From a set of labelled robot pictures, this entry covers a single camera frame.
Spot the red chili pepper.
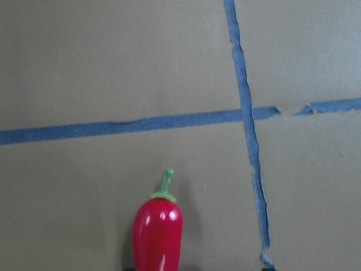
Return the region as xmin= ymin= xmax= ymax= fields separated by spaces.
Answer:
xmin=132 ymin=169 xmax=183 ymax=270

